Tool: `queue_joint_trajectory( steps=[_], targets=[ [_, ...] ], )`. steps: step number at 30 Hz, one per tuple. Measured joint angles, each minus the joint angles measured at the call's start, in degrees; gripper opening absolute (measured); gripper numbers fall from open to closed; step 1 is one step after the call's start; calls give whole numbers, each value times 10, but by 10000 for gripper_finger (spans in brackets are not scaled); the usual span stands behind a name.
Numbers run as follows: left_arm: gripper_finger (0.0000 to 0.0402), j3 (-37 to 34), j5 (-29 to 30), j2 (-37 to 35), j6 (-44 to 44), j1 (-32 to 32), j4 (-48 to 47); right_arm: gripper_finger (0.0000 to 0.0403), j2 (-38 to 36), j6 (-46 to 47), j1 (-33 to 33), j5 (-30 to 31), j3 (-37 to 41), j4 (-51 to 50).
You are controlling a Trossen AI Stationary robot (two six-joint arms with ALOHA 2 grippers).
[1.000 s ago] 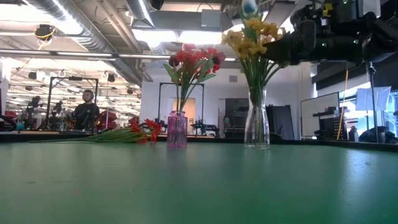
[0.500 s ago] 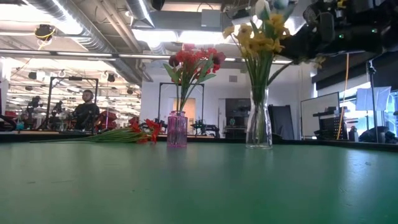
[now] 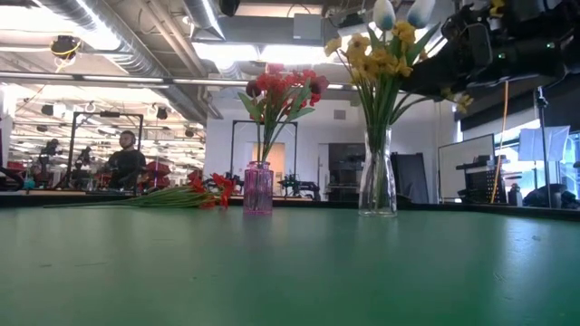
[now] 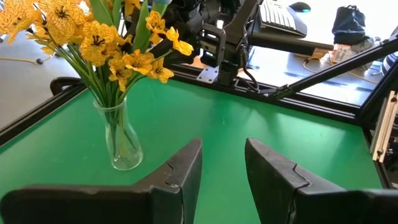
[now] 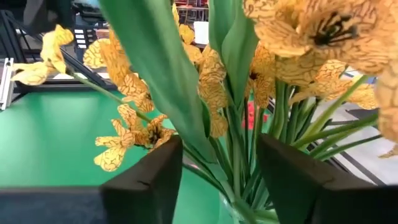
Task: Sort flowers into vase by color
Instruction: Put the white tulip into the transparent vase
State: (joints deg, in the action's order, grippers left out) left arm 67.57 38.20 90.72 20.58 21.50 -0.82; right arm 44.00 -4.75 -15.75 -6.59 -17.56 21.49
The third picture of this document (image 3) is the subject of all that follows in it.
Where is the person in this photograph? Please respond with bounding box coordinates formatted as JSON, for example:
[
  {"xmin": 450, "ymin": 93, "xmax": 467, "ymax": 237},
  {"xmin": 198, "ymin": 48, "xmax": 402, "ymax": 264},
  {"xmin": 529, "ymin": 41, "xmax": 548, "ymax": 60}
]
[{"xmin": 106, "ymin": 129, "xmax": 147, "ymax": 191}]

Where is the black perforated rack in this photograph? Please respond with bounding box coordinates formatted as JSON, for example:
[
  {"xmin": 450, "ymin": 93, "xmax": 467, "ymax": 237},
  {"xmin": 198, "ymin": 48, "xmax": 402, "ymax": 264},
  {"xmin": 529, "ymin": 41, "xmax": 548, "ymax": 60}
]
[{"xmin": 456, "ymin": 156, "xmax": 508, "ymax": 205}]

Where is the white artificial tulip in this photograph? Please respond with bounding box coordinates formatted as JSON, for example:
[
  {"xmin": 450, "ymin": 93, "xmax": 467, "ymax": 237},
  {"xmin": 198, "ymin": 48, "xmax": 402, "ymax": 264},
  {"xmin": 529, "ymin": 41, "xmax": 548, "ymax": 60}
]
[
  {"xmin": 398, "ymin": 0, "xmax": 441, "ymax": 132},
  {"xmin": 364, "ymin": 0, "xmax": 400, "ymax": 132}
]

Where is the silver ventilation duct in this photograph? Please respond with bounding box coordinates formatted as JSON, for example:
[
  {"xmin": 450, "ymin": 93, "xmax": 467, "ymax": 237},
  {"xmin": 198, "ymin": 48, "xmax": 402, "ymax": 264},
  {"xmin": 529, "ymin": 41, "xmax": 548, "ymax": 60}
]
[{"xmin": 38, "ymin": 0, "xmax": 209, "ymax": 123}]

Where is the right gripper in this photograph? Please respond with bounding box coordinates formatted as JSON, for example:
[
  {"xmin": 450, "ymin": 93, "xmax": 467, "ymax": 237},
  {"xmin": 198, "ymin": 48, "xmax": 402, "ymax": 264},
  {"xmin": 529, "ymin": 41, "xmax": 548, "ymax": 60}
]
[{"xmin": 401, "ymin": 0, "xmax": 500, "ymax": 98}]

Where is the black gantry frame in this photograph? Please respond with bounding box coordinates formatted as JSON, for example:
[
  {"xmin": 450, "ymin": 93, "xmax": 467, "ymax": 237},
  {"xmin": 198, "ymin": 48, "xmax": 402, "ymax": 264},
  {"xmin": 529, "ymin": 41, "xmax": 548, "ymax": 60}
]
[
  {"xmin": 230, "ymin": 120, "xmax": 299, "ymax": 200},
  {"xmin": 71, "ymin": 110, "xmax": 145, "ymax": 194}
]

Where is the dark grey panel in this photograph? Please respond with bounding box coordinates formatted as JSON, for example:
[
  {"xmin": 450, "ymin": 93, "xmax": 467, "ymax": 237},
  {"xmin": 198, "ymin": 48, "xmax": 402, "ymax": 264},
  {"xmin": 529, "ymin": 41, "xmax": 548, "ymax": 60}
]
[{"xmin": 390, "ymin": 152, "xmax": 430, "ymax": 204}]

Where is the long ceiling light bar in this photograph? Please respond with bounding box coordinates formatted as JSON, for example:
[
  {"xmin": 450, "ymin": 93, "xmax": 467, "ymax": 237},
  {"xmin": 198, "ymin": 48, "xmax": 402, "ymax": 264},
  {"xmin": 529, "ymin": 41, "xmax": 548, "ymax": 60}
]
[{"xmin": 0, "ymin": 71, "xmax": 363, "ymax": 93}]

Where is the black ceiling device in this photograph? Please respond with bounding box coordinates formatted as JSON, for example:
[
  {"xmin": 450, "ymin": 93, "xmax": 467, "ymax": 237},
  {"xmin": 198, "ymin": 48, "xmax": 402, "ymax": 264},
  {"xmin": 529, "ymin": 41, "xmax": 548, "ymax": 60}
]
[{"xmin": 49, "ymin": 34, "xmax": 83, "ymax": 62}]

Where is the black tripod light stand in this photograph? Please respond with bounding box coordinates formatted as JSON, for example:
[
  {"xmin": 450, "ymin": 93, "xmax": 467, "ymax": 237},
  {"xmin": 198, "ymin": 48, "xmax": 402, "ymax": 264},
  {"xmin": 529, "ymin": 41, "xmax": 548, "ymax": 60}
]
[{"xmin": 533, "ymin": 85, "xmax": 552, "ymax": 187}]

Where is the green table mat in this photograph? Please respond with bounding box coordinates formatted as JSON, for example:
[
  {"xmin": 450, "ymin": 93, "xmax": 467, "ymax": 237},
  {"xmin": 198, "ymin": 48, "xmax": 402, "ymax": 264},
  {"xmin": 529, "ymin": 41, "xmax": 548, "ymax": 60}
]
[{"xmin": 0, "ymin": 206, "xmax": 580, "ymax": 326}]

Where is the black cabinet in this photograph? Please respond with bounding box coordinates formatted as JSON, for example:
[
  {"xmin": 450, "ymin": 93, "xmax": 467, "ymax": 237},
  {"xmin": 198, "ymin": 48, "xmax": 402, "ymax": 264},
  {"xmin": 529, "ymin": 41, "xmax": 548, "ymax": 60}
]
[{"xmin": 327, "ymin": 142, "xmax": 378, "ymax": 203}]

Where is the red artificial flower bunch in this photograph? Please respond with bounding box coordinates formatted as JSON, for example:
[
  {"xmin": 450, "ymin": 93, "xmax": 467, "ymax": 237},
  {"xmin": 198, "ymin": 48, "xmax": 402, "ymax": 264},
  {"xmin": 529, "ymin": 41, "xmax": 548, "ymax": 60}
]
[
  {"xmin": 256, "ymin": 62, "xmax": 323, "ymax": 164},
  {"xmin": 43, "ymin": 173, "xmax": 237, "ymax": 210}
]

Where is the white framed board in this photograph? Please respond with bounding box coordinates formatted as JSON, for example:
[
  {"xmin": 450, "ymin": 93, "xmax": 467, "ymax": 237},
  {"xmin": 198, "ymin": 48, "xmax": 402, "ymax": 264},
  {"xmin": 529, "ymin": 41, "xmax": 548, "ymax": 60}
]
[{"xmin": 437, "ymin": 133, "xmax": 496, "ymax": 203}]

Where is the pink glass vase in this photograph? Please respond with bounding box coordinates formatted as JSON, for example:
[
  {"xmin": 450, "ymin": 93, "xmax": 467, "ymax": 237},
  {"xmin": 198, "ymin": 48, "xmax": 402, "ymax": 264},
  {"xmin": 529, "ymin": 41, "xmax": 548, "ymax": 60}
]
[{"xmin": 243, "ymin": 161, "xmax": 275, "ymax": 216}]

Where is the white softbox panel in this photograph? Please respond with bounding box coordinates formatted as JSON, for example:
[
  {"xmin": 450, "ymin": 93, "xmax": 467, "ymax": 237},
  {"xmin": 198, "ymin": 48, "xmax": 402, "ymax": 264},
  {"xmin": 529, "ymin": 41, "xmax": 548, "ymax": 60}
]
[{"xmin": 517, "ymin": 125, "xmax": 571, "ymax": 163}]

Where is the clear glass vase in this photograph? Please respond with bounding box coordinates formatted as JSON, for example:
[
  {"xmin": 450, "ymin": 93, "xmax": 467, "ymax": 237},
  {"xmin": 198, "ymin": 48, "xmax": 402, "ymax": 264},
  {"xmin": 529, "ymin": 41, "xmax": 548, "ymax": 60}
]
[{"xmin": 357, "ymin": 126, "xmax": 399, "ymax": 217}]

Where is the grey bottle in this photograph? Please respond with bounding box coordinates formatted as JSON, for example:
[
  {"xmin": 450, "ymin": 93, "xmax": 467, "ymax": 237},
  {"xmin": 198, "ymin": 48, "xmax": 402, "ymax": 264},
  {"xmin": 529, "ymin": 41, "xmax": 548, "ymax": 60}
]
[{"xmin": 507, "ymin": 182, "xmax": 524, "ymax": 207}]

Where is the black bag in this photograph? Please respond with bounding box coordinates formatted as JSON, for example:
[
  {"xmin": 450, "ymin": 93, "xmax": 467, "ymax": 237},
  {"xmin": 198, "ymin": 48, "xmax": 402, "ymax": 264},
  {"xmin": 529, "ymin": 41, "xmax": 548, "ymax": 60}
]
[{"xmin": 522, "ymin": 183, "xmax": 580, "ymax": 210}]

